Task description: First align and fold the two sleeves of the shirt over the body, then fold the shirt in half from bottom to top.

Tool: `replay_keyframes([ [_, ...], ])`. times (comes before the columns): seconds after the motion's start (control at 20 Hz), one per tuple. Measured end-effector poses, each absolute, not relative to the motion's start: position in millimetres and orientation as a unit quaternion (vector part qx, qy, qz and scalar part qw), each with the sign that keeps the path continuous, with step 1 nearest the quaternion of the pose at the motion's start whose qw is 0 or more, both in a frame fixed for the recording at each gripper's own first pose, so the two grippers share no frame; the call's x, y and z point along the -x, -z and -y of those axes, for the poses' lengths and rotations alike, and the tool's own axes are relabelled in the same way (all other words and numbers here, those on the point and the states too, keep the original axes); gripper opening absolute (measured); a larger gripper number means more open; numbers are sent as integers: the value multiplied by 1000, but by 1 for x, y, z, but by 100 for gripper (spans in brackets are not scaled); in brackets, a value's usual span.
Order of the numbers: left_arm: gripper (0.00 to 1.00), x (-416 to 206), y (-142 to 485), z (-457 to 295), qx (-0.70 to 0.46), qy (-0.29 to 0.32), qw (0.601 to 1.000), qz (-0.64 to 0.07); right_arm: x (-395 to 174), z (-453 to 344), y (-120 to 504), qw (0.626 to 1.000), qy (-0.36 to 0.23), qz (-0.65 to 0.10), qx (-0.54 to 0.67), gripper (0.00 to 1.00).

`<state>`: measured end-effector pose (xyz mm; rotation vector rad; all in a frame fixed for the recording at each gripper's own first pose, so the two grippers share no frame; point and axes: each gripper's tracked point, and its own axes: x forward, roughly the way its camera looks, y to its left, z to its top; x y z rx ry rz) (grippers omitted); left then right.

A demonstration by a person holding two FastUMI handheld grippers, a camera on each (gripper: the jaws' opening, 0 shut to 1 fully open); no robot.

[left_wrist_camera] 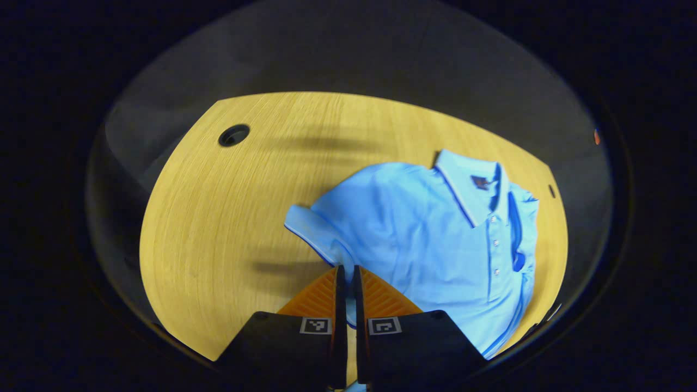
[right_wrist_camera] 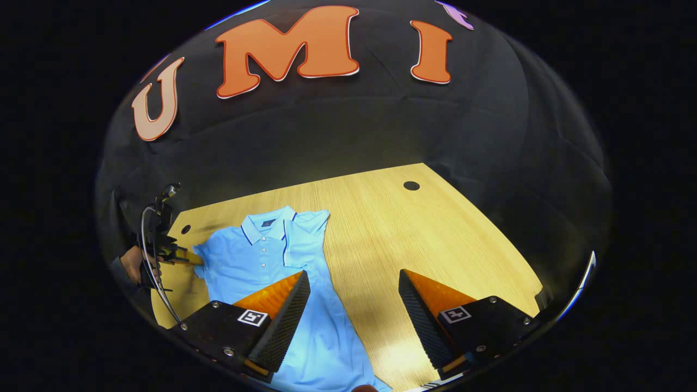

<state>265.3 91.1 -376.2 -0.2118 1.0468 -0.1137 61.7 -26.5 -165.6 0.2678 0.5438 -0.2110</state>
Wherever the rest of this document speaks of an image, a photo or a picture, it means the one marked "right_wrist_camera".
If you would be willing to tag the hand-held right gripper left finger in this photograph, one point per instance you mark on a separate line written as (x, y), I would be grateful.
(286, 321)

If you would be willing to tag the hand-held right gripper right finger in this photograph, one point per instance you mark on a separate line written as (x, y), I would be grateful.
(422, 321)

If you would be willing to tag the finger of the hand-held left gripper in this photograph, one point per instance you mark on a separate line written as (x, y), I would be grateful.
(190, 257)

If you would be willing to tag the light blue T-shirt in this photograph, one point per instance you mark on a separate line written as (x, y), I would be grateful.
(256, 261)

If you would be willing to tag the black backdrop cloth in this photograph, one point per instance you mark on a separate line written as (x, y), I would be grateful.
(337, 130)

